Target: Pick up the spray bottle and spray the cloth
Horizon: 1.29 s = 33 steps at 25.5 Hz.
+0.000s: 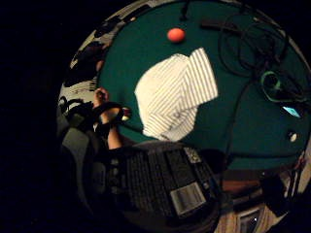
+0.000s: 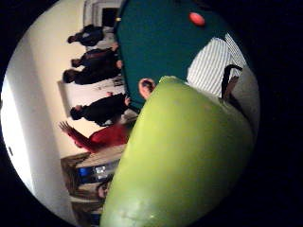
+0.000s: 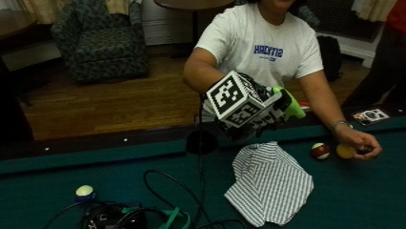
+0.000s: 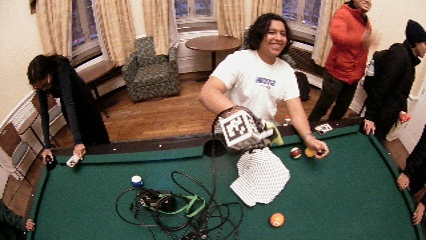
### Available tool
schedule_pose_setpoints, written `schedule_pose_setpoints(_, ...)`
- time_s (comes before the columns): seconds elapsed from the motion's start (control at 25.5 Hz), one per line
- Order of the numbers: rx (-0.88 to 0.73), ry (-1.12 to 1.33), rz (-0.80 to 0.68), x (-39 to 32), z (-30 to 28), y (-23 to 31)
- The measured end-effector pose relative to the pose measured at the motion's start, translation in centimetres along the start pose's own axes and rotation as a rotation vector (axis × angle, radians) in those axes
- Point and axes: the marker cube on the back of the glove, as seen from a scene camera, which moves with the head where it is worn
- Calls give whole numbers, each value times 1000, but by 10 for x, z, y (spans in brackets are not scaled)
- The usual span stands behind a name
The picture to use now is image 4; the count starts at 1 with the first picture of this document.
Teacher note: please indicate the yellow billiard ball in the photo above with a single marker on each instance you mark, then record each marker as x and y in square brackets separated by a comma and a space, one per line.
[308, 152]

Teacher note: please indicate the maroon striped billiard ball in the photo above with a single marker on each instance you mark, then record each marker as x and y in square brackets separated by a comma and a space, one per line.
[295, 153]

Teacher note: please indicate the white black-patterned marker card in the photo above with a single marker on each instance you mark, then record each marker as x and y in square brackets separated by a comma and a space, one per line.
[323, 128]

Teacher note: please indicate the small red white bottle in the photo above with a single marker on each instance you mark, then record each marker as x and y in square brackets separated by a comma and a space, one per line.
[287, 120]

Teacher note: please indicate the green felt pool table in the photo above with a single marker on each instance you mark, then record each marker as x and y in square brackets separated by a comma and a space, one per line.
[336, 193]

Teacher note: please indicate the white marker cube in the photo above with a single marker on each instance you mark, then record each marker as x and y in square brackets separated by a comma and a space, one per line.
[239, 128]

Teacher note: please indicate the orange handheld object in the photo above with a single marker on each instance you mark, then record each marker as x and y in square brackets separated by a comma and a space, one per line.
[404, 117]

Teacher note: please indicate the orange billiard ball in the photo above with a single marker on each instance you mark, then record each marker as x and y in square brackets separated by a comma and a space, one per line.
[277, 220]

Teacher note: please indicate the the person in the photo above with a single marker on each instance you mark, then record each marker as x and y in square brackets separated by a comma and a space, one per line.
[257, 80]

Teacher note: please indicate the cream curtain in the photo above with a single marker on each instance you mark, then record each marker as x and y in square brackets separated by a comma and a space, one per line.
[266, 7]
[53, 26]
[157, 23]
[326, 36]
[230, 18]
[115, 30]

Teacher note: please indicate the black device box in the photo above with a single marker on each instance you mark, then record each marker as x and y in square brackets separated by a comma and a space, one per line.
[154, 200]

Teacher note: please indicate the round wooden table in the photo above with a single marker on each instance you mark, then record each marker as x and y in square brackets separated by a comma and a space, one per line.
[213, 43]

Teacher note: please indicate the window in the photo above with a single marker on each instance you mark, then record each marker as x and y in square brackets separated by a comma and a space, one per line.
[300, 13]
[194, 8]
[84, 26]

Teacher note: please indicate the blue striped billiard ball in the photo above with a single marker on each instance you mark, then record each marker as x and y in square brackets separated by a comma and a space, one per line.
[137, 181]

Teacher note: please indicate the green patterned armchair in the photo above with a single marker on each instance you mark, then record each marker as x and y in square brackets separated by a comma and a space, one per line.
[150, 71]

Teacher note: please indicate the white handheld device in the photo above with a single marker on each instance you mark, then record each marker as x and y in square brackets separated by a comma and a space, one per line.
[73, 161]

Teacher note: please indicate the wooden bench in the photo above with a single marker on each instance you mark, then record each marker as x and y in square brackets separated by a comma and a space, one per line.
[94, 71]

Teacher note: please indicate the black handheld device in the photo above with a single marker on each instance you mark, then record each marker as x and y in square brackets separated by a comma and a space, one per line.
[49, 162]

